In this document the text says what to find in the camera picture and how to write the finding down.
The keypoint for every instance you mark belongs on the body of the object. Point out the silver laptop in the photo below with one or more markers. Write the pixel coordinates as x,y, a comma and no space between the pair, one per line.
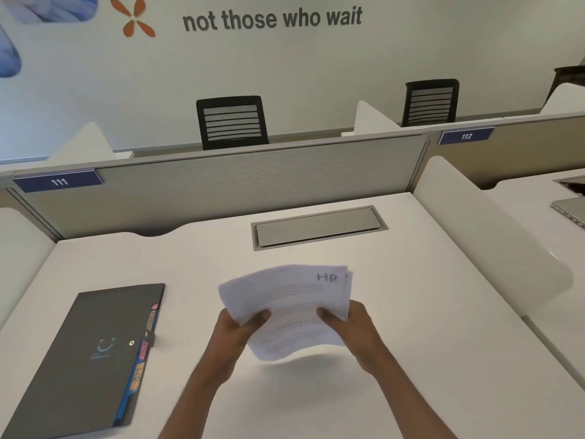
571,201

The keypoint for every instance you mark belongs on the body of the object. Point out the person's right forearm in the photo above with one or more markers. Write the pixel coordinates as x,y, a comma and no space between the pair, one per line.
413,395

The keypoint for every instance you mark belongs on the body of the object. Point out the person's left hand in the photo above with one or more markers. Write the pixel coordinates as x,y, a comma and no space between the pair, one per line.
231,339

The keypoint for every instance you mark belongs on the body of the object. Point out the white side divider panel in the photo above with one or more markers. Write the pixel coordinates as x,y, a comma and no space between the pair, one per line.
372,117
84,143
20,265
493,242
566,99

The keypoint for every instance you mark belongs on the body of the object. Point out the person's right thumb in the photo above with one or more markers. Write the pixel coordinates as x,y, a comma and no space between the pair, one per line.
330,315

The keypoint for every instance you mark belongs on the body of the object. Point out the dark grey expanding file folder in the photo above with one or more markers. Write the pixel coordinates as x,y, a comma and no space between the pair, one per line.
87,361

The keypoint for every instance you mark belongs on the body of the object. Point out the stack of white paper sheets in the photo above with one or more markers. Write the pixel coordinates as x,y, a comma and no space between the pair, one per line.
292,310

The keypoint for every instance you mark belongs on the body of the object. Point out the person's left thumb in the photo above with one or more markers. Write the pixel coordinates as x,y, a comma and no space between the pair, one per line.
258,319

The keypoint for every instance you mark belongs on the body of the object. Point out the person's right hand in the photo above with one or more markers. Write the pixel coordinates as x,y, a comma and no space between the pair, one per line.
357,334

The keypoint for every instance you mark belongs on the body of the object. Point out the grey fabric desk partition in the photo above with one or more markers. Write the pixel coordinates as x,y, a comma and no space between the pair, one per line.
228,182

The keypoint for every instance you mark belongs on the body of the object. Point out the beige desk partition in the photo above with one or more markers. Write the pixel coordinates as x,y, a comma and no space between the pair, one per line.
516,148

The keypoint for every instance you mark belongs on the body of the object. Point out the black mesh office chair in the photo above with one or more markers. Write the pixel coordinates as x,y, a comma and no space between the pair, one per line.
430,101
232,122
566,77

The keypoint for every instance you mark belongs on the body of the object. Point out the blue desk number label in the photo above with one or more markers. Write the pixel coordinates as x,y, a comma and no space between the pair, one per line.
58,181
466,136

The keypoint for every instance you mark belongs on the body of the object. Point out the person's left forearm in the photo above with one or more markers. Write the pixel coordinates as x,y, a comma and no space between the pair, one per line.
194,400

